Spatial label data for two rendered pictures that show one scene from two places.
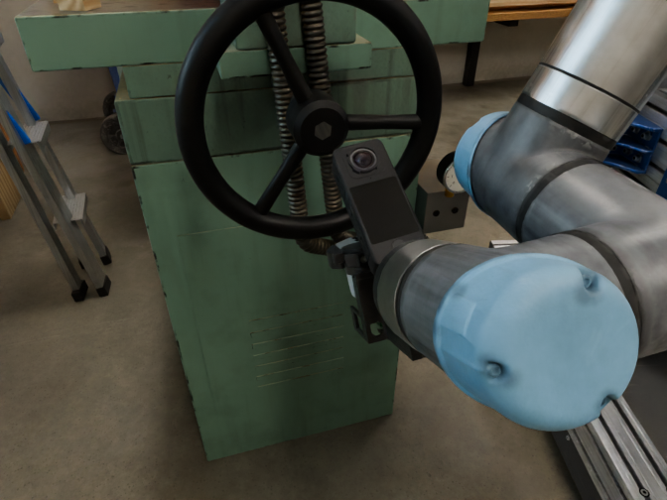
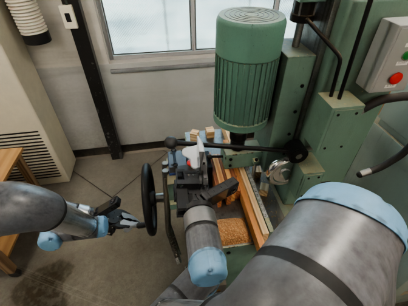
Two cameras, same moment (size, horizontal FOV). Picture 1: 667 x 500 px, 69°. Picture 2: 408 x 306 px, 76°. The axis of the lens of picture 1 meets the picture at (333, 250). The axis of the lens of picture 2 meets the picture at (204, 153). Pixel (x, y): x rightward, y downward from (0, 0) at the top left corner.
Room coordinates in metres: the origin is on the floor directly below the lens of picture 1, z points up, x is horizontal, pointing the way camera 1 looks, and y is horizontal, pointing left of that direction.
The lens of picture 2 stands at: (0.80, -0.61, 1.64)
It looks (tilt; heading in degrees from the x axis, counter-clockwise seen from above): 42 degrees down; 98
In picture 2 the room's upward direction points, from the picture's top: straight up
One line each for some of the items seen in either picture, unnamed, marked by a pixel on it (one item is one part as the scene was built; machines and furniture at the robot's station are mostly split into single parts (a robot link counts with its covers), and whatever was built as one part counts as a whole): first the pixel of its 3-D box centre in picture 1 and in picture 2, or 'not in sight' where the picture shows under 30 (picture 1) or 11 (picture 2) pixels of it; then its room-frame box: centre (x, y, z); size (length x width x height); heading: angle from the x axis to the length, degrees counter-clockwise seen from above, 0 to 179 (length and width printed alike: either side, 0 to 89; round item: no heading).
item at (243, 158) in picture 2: not in sight; (241, 156); (0.85, 0.12, 0.99); 0.14 x 0.07 x 0.09; 16
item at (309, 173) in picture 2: not in sight; (303, 176); (1.05, 0.02, 1.02); 0.09 x 0.07 x 0.12; 106
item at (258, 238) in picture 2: not in sight; (241, 189); (0.86, 0.02, 0.92); 0.54 x 0.02 x 0.04; 106
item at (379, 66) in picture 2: not in sight; (393, 56); (1.17, 0.07, 1.40); 0.10 x 0.06 x 0.16; 16
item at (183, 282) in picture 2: not in sight; (199, 278); (0.76, -0.35, 1.03); 0.11 x 0.08 x 0.11; 55
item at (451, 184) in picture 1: (456, 176); not in sight; (0.70, -0.19, 0.65); 0.06 x 0.04 x 0.08; 106
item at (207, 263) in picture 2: not in sight; (205, 254); (0.77, -0.34, 1.12); 0.11 x 0.08 x 0.09; 106
